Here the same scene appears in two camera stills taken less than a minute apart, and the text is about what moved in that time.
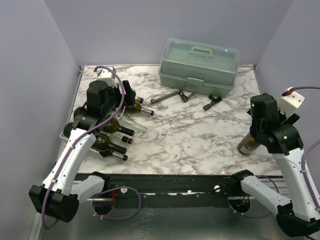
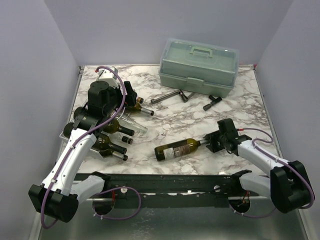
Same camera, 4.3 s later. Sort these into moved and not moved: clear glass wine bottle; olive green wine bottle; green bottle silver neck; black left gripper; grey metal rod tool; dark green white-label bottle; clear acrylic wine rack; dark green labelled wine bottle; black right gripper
Moved: clear acrylic wine rack; green bottle silver neck; black right gripper
Not moved: grey metal rod tool; dark green white-label bottle; clear glass wine bottle; black left gripper; olive green wine bottle; dark green labelled wine bottle
